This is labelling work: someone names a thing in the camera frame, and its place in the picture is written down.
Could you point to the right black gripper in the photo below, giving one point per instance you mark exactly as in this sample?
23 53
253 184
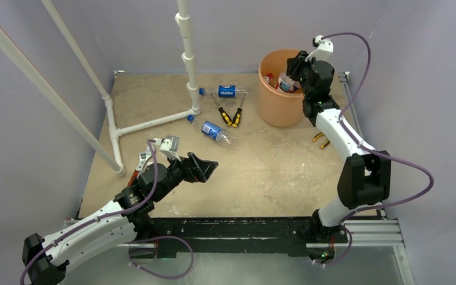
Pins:
297 63

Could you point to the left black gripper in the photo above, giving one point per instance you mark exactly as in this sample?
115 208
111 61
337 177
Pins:
194 168

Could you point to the Pepsi bottle blue label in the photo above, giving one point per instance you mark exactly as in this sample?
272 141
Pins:
224 91
218 134

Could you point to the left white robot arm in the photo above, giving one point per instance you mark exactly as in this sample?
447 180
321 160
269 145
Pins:
124 219

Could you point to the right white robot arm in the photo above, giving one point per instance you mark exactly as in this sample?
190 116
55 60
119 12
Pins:
365 177

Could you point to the orange plastic bin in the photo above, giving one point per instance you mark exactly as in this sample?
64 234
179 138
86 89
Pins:
275 107

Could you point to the left yellow black screwdriver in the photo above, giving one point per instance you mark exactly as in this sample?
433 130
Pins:
225 117

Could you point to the yellow black screwdriver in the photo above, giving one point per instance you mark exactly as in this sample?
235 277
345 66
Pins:
238 115
225 117

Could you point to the right yellow black screwdriver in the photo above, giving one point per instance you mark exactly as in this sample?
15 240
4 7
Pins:
238 115

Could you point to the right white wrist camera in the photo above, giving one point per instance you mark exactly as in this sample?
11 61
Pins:
324 48

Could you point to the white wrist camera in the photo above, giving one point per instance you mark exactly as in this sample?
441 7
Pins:
324 48
168 146

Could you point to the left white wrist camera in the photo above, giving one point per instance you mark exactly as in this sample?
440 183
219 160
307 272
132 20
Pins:
168 146

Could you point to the red handled adjustable wrench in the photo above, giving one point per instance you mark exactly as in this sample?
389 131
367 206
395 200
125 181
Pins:
144 158

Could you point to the yellow handled pliers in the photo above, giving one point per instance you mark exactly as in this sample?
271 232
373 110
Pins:
321 138

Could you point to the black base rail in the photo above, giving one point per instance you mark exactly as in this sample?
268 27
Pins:
249 235

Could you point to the white PVC pipe frame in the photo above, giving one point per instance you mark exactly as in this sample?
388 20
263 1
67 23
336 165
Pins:
114 160

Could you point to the aluminium frame rail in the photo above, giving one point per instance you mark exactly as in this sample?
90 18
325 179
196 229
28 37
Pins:
374 230

